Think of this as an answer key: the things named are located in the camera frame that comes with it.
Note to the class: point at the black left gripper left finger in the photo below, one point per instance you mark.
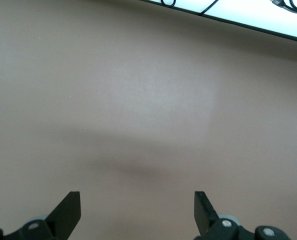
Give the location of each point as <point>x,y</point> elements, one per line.
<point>53,227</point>

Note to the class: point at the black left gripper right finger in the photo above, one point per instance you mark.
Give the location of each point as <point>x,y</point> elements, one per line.
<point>213,231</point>

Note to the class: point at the brown table cover mat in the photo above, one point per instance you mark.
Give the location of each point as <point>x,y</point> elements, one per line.
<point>113,100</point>

